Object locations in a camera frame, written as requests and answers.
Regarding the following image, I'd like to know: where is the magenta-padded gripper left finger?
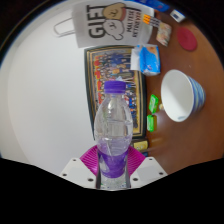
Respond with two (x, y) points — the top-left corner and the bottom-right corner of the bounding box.
(59, 146), (101, 190)

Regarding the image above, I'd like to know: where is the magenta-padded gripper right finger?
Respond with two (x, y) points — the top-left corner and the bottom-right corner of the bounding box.
(125, 146), (168, 190)

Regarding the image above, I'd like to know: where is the clear purple-capped water bottle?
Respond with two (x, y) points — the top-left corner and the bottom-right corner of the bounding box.
(93, 80), (134, 190)

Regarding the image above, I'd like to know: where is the small green packet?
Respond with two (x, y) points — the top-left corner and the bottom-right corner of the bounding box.
(148, 94), (160, 115)
(146, 114), (158, 133)

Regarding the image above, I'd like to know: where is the blue patterned paper cup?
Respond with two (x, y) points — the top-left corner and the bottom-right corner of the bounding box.
(160, 68), (207, 123)

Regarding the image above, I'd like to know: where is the framed group photo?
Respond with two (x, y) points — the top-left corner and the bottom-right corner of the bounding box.
(83, 45), (148, 140)

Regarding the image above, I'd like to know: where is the blue tissue pack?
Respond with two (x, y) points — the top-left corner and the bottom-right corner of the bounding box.
(129, 44), (162, 77)

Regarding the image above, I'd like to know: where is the flat round red coaster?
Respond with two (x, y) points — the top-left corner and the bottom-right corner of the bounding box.
(176, 26), (198, 52)

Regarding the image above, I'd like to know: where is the small snack packet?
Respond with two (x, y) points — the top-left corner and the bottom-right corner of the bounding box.
(155, 21), (173, 47)

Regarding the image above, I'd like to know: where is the white printed paper bag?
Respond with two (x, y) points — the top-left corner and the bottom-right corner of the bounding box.
(53, 1), (156, 49)

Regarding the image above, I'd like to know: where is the colourful puzzle cube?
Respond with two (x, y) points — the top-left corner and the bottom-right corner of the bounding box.
(142, 13), (162, 28)

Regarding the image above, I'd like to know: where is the white remote control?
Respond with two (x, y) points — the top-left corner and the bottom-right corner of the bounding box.
(169, 8), (186, 24)

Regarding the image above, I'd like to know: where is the blue detergent bottle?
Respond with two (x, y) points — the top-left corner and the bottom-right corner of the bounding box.
(131, 0), (172, 14)

